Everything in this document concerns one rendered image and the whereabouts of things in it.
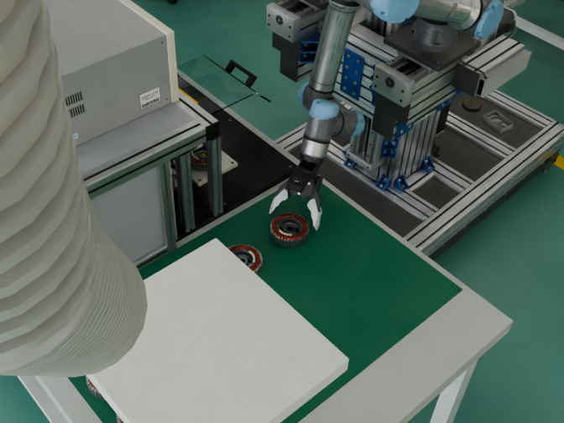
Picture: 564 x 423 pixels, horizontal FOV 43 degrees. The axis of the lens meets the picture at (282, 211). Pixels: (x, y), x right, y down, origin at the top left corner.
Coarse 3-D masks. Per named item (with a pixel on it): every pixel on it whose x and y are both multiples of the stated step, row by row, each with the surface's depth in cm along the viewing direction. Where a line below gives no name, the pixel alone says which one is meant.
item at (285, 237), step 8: (280, 216) 206; (288, 216) 206; (296, 216) 206; (272, 224) 204; (280, 224) 206; (288, 224) 205; (296, 224) 207; (304, 224) 204; (272, 232) 202; (280, 232) 202; (288, 232) 203; (304, 232) 202; (280, 240) 201; (288, 240) 200; (296, 240) 201; (304, 240) 202
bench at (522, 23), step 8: (512, 0) 423; (520, 0) 426; (520, 24) 407; (528, 24) 404; (528, 32) 405; (536, 32) 401; (544, 32) 399; (552, 40) 396; (560, 40) 393; (560, 48) 395
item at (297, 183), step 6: (300, 162) 200; (306, 162) 200; (300, 168) 198; (306, 168) 198; (312, 168) 198; (294, 174) 196; (300, 174) 196; (306, 174) 196; (312, 174) 199; (288, 180) 193; (294, 180) 193; (300, 180) 193; (306, 180) 195; (288, 186) 194; (294, 186) 193; (300, 186) 192; (300, 192) 194
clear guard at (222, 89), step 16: (192, 64) 210; (208, 64) 210; (192, 80) 204; (208, 80) 204; (224, 80) 205; (240, 80) 209; (192, 96) 199; (208, 96) 199; (224, 96) 199; (240, 96) 200; (208, 112) 194
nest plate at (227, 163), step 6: (222, 156) 225; (228, 156) 225; (174, 162) 222; (222, 162) 223; (228, 162) 223; (234, 162) 223; (222, 168) 221; (228, 168) 221; (192, 174) 218; (198, 174) 218; (204, 174) 218; (192, 180) 218; (198, 180) 216; (204, 180) 216
